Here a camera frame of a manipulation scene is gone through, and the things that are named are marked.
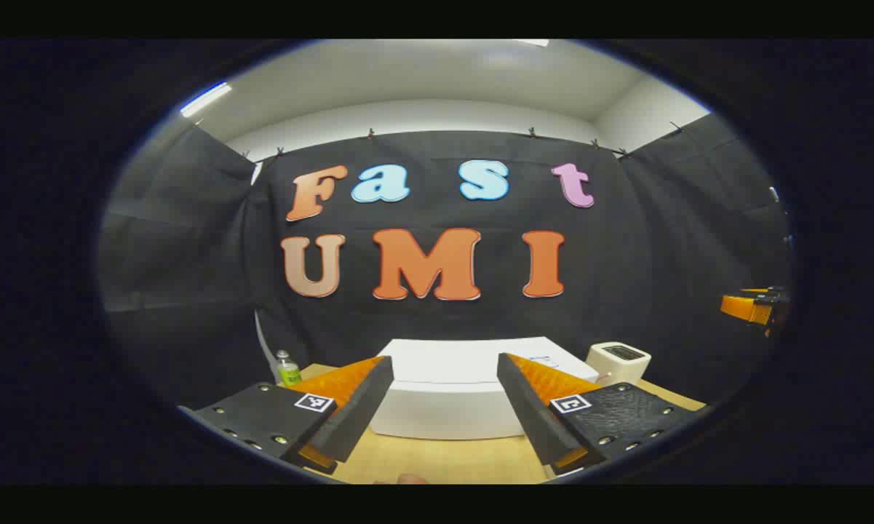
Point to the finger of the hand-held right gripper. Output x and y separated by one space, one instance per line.
739 307

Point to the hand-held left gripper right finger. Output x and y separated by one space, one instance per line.
531 415

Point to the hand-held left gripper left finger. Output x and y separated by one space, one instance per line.
356 415

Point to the white microwave oven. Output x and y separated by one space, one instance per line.
444 393

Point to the green label drink bottle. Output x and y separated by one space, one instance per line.
288 372

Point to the white toaster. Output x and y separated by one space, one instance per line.
618 365

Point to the ceiling light panel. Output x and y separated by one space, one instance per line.
205 100
533 42

